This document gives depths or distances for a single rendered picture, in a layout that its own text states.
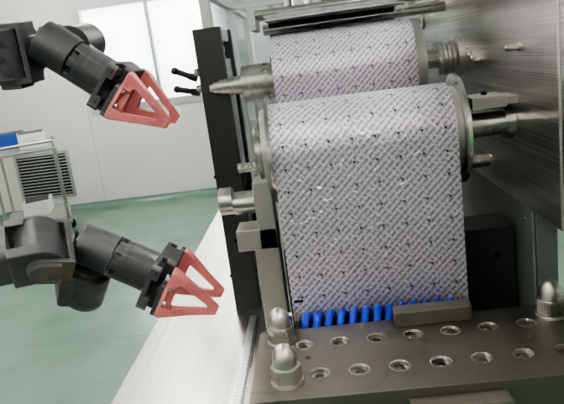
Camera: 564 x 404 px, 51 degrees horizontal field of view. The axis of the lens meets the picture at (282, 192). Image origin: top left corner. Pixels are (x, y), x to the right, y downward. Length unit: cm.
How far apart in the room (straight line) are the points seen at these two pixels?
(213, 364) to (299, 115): 45
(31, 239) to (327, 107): 41
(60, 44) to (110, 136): 589
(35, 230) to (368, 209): 42
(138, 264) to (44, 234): 12
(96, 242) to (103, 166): 600
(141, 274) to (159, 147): 580
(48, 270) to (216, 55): 50
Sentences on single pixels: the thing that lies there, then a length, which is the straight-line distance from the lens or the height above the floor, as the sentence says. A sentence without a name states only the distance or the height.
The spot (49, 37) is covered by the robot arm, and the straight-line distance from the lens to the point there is 84.
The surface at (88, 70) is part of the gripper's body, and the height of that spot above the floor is 139.
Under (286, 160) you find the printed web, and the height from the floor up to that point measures 125.
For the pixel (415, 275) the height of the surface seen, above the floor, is 107.
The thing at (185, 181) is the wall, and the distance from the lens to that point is 659.
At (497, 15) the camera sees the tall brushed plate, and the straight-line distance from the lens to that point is 88.
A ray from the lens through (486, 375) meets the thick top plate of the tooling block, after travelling 66.
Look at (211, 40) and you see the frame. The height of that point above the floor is 142.
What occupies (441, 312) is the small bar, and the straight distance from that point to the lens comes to 76.
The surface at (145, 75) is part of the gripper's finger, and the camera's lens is 86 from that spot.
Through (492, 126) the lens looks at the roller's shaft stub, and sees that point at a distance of 83.
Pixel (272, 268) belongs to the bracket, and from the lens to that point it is 88.
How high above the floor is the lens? 137
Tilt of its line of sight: 13 degrees down
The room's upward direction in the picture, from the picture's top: 8 degrees counter-clockwise
